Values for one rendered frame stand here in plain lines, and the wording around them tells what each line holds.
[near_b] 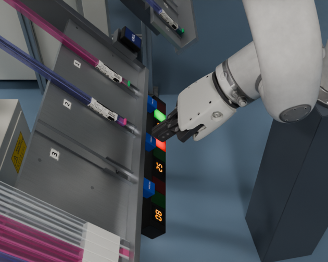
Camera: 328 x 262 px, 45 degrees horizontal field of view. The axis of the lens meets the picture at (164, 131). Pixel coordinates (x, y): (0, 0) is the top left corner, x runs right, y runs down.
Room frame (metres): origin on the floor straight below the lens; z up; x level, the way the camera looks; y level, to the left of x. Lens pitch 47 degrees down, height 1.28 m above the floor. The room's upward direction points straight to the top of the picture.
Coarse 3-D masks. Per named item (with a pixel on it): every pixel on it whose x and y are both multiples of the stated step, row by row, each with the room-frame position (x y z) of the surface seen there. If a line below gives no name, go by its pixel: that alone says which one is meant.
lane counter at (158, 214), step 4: (152, 208) 0.39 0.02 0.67; (156, 208) 0.39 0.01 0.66; (152, 212) 0.38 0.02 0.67; (156, 212) 0.38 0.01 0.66; (160, 212) 0.39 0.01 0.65; (164, 212) 0.39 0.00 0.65; (152, 216) 0.37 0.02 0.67; (156, 216) 0.38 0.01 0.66; (160, 216) 0.38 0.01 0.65; (164, 216) 0.38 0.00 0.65; (156, 220) 0.37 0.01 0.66; (160, 220) 0.37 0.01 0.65; (164, 220) 0.38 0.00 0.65; (164, 224) 0.37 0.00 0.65
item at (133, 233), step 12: (144, 72) 0.69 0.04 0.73; (144, 84) 0.65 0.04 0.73; (144, 96) 0.62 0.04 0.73; (144, 108) 0.58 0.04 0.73; (144, 120) 0.55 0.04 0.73; (144, 132) 0.52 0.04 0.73; (144, 144) 0.49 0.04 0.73; (132, 156) 0.46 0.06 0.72; (144, 156) 0.46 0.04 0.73; (132, 168) 0.44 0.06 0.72; (132, 180) 0.41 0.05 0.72; (132, 192) 0.38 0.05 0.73; (132, 204) 0.36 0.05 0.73; (132, 216) 0.33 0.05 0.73; (132, 228) 0.31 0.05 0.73; (132, 240) 0.29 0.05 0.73; (132, 252) 0.27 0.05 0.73
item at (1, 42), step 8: (0, 40) 0.52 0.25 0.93; (8, 48) 0.52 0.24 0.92; (16, 48) 0.53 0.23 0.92; (16, 56) 0.52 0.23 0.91; (24, 56) 0.52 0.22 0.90; (32, 64) 0.52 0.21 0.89; (40, 64) 0.53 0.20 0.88; (40, 72) 0.52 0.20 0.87; (48, 72) 0.52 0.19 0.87; (56, 80) 0.52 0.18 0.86; (64, 80) 0.53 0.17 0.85; (64, 88) 0.52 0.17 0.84; (72, 88) 0.52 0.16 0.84; (80, 96) 0.52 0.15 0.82; (88, 96) 0.53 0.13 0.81; (88, 104) 0.52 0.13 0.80; (120, 120) 0.52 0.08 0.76
